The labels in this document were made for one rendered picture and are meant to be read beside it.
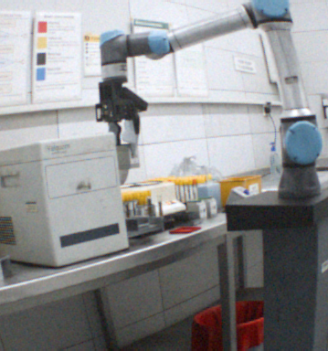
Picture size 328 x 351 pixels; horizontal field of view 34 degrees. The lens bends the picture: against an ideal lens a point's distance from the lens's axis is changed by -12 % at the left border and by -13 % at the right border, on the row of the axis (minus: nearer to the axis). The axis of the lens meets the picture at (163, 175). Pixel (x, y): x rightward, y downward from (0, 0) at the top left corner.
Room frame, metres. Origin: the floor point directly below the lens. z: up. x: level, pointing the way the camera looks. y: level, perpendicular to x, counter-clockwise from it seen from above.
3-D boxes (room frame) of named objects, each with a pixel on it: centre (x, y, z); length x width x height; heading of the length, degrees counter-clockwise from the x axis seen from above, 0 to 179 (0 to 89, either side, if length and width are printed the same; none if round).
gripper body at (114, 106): (1.59, 0.11, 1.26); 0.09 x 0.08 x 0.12; 143
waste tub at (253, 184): (2.19, -0.27, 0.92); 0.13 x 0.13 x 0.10; 51
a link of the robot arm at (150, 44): (1.60, 0.00, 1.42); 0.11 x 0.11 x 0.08; 82
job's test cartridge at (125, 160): (1.61, 0.09, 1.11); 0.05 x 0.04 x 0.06; 52
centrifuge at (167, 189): (2.16, 0.09, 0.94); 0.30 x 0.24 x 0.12; 45
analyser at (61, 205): (1.49, 0.29, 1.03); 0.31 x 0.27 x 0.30; 144
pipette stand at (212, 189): (2.08, -0.15, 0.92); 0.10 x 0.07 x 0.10; 150
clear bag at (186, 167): (2.68, -0.09, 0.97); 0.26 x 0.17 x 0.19; 160
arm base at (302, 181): (1.68, -0.40, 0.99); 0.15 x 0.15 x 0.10
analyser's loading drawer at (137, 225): (1.59, 0.10, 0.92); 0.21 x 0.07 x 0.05; 144
